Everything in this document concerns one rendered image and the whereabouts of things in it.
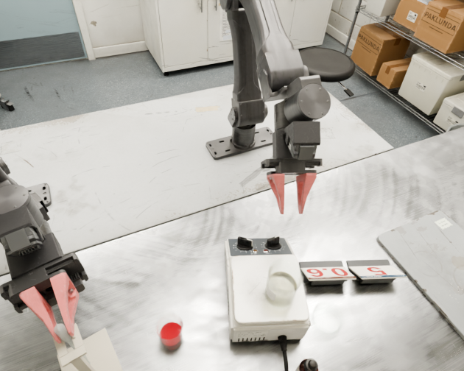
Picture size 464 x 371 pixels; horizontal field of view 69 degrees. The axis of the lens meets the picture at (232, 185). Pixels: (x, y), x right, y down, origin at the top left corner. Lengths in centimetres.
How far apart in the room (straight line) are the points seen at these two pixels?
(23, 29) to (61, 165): 252
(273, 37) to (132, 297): 54
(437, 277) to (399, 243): 9
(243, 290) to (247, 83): 47
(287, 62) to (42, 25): 289
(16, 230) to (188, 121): 65
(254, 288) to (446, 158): 73
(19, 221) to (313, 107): 45
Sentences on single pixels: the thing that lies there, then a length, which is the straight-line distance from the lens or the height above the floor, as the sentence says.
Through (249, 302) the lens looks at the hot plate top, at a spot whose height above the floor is 99.
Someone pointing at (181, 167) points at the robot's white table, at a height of 90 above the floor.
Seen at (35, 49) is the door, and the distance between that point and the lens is 347.
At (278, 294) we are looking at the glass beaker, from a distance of 53.
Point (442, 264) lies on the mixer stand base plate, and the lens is 84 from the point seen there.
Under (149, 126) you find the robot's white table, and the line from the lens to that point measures 102.
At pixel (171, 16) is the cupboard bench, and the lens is 290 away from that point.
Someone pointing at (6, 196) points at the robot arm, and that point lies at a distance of 57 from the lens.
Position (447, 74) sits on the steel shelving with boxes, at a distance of 274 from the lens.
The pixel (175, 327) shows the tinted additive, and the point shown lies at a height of 92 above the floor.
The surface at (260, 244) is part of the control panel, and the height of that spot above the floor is 94.
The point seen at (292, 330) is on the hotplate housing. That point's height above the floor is 96.
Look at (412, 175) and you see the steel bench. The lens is 101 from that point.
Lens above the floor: 151
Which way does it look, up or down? 47 degrees down
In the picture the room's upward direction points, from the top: 4 degrees clockwise
